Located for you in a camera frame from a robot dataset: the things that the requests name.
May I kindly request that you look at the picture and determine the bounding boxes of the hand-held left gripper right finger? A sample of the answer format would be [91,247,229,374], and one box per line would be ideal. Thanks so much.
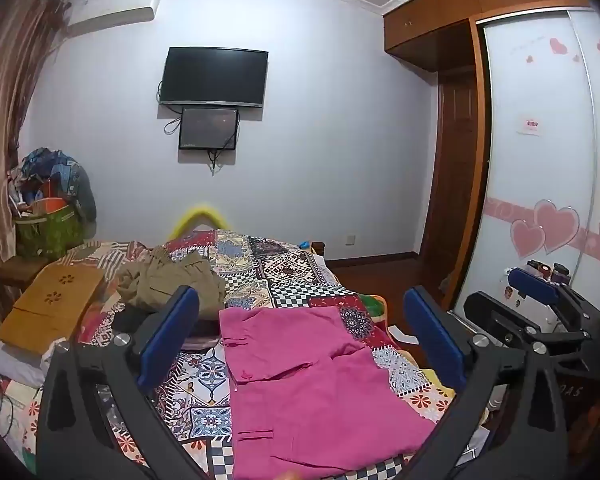
[402,286,573,480]

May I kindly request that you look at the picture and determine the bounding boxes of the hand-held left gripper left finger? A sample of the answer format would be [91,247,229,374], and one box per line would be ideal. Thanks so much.
[36,285,216,480]

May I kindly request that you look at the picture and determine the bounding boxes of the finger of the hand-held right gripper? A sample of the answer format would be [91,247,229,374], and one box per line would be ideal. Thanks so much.
[464,291,600,358]
[509,266,588,321]

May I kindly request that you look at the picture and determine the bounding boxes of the pink pants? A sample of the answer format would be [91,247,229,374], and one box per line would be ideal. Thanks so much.
[219,306,437,480]

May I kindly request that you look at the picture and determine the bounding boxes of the khaki pants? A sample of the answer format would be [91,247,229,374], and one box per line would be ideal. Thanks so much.
[116,247,227,321]

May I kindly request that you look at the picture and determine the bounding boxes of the white stickered device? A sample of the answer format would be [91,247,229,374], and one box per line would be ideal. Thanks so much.
[499,267,523,308]

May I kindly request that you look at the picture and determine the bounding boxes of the white paper sheet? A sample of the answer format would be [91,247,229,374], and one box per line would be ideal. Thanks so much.
[387,326,420,346]

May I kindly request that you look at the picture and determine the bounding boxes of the small pink heart sticker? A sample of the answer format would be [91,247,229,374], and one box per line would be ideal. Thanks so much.
[510,219,546,259]

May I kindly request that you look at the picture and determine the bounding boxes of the black folded garment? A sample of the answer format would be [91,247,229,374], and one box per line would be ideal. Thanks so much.
[111,307,221,338]

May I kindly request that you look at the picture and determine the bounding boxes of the large pink heart sticker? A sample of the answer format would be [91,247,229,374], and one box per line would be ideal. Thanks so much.
[532,200,581,254]

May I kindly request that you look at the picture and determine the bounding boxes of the striped orange quilt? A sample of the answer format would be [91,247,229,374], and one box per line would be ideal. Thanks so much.
[62,240,153,281]

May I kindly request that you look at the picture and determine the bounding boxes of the yellow curved hoop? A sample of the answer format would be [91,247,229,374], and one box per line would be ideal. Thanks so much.
[167,205,231,241]

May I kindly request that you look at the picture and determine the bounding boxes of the wooden lap desk board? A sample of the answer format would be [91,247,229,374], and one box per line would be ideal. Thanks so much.
[0,262,107,356]

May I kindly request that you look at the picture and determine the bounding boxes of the patchwork printed blanket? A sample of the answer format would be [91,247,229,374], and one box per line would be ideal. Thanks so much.
[30,229,481,480]

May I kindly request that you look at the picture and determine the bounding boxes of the white pillow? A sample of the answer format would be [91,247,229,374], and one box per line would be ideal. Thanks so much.
[0,337,68,391]

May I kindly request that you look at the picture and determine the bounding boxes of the wooden nightstand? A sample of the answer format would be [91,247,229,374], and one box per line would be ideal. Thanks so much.
[0,255,51,288]

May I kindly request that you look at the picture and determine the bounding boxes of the pile of mixed clothes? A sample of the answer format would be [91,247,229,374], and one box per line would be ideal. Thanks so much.
[7,147,97,221]

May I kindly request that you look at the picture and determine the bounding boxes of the small black monitor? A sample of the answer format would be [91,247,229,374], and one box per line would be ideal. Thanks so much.
[178,106,240,152]

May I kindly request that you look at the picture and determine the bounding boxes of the striped brown curtain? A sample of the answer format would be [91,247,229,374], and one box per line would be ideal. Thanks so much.
[0,0,68,356]

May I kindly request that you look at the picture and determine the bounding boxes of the wooden overhead cabinet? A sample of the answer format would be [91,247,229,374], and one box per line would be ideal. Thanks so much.
[382,0,600,73]

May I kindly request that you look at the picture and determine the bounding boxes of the white air conditioner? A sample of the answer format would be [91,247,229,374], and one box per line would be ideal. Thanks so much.
[65,0,162,28]

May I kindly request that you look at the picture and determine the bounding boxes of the black wall television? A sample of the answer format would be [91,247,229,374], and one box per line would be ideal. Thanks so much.
[160,46,269,108]

